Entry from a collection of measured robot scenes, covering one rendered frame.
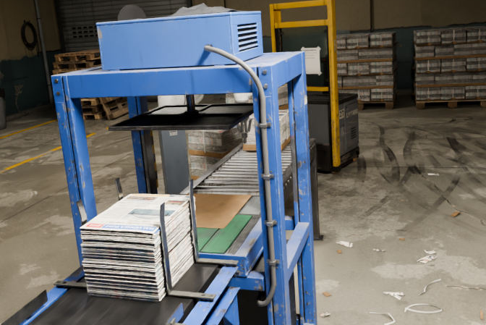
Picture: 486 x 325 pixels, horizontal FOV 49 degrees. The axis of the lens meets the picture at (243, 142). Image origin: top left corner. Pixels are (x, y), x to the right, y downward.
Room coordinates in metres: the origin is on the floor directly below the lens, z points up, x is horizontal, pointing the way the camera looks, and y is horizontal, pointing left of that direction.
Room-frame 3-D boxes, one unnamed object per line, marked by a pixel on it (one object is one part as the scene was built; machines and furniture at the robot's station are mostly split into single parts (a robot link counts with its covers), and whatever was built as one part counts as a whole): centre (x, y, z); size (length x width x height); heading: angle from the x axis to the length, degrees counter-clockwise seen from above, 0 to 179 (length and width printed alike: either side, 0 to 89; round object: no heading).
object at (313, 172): (3.92, -0.52, 0.34); 0.06 x 0.06 x 0.68; 72
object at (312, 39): (5.81, -0.73, 1.28); 0.57 x 0.01 x 0.65; 53
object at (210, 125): (2.42, 0.23, 1.30); 0.55 x 0.55 x 0.03; 72
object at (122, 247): (1.88, 0.40, 0.93); 0.38 x 0.30 x 0.26; 162
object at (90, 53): (10.98, 3.00, 0.65); 1.33 x 0.94 x 1.30; 166
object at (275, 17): (5.99, -0.46, 0.97); 0.09 x 0.09 x 1.75; 53
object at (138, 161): (2.84, 0.55, 0.77); 0.09 x 0.09 x 1.55; 72
